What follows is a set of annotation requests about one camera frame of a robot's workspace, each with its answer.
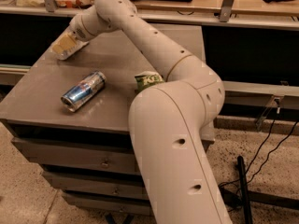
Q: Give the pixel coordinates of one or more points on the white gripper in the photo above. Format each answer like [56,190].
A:
[78,29]

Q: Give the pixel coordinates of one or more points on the clear blue plastic water bottle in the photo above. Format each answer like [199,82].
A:
[67,54]

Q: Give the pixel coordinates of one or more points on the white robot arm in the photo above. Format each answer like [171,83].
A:
[167,121]

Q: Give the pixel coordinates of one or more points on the blue silver redbull can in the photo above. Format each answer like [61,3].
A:
[80,94]

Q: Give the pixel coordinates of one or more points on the grey drawer cabinet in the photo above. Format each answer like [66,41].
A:
[34,110]

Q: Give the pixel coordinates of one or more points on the green jalapeno chips bag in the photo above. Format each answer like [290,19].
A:
[147,79]

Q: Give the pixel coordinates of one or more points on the top cabinet drawer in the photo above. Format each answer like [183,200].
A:
[75,155]

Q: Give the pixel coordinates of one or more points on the cabinet drawer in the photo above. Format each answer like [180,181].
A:
[109,203]
[97,185]
[75,155]

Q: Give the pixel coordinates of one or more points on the middle cabinet drawer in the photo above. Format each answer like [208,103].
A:
[97,185]

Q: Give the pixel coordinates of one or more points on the bottom cabinet drawer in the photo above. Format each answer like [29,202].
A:
[109,203]

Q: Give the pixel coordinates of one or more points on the black power adapter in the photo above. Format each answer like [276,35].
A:
[230,198]

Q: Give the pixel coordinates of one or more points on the black metal floor stand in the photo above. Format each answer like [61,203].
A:
[248,196]

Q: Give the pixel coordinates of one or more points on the grey metal bracket right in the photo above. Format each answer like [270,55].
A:
[226,10]

